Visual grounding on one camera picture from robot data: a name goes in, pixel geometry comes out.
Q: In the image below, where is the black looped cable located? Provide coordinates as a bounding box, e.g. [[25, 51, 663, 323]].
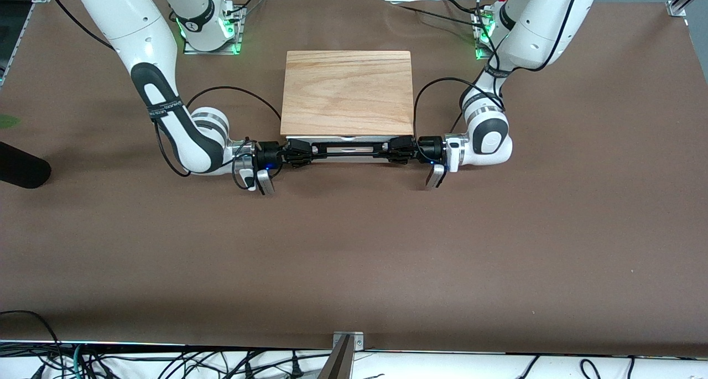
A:
[[0, 310, 63, 379]]

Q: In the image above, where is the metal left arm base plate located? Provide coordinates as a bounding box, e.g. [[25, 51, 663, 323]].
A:
[[473, 8, 498, 60]]

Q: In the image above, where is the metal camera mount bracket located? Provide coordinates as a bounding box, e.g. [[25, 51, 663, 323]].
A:
[[318, 331, 366, 379]]

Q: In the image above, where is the white-fronted wooden drawer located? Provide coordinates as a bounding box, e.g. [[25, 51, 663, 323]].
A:
[[287, 135, 413, 159]]

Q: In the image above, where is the brown paper table cover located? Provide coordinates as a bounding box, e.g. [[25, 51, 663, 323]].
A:
[[0, 0, 708, 357]]

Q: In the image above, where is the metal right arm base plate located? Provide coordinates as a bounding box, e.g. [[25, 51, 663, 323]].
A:
[[183, 6, 244, 55]]

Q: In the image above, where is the wooden drawer cabinet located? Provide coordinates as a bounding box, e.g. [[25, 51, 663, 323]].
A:
[[280, 50, 415, 147]]

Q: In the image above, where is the black power cable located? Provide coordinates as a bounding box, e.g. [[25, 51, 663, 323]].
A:
[[387, 0, 490, 30]]

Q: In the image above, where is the black metal drawer handle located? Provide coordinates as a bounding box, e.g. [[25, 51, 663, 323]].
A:
[[311, 142, 391, 160]]

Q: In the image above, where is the black foam cylinder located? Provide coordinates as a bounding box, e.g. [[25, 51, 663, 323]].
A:
[[0, 142, 53, 189]]

